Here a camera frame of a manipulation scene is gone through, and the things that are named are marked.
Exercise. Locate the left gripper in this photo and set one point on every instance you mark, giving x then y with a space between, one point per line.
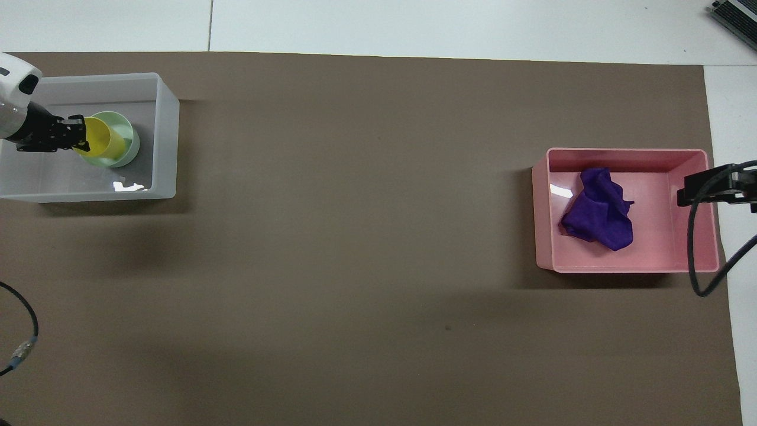
35 131

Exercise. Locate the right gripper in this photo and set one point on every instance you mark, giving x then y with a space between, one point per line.
742 188

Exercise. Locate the yellow plastic cup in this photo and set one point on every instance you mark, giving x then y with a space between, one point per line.
106 137

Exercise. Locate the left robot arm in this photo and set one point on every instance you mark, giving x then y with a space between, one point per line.
13 83

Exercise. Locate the translucent white plastic box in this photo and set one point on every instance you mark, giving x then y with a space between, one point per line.
168 142

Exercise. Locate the pink plastic box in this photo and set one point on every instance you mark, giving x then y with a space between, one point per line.
653 236

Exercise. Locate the light green plastic cup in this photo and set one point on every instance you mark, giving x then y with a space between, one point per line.
127 155

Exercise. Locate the purple crumpled cloth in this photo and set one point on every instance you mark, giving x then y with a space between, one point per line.
600 219

